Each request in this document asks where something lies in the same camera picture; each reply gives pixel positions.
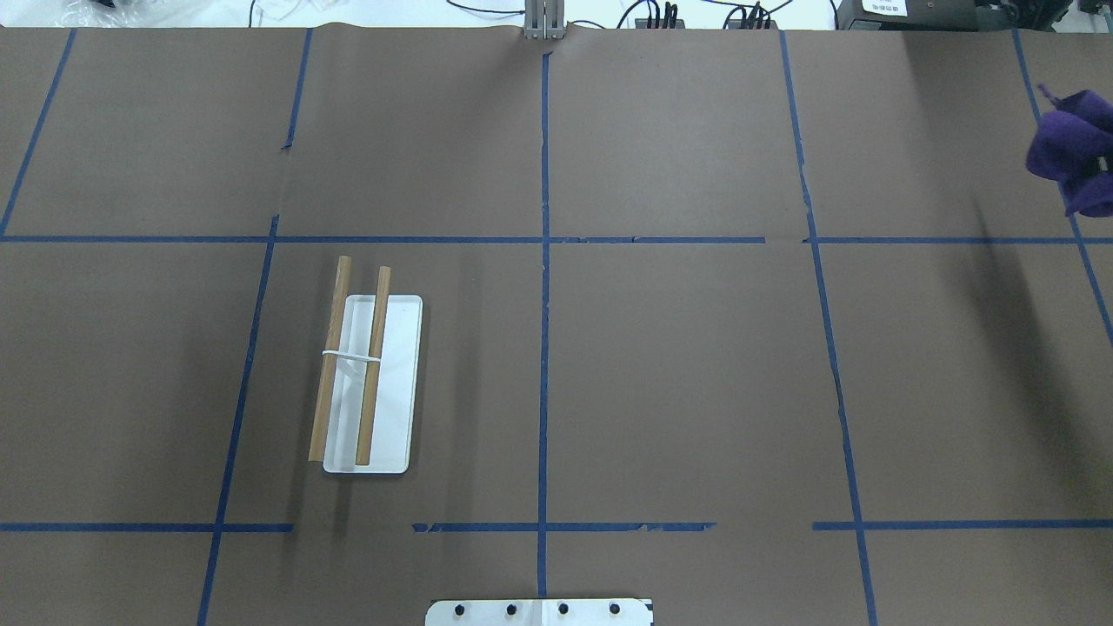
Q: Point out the purple towel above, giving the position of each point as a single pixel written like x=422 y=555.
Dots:
x=1072 y=147

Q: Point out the near wooden rack rod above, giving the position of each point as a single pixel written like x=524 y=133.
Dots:
x=368 y=412

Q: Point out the black computer case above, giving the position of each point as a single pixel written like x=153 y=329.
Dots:
x=958 y=16

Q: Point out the aluminium frame post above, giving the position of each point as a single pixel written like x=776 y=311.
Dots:
x=544 y=20

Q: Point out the white pedestal column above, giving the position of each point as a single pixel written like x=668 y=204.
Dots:
x=538 y=611

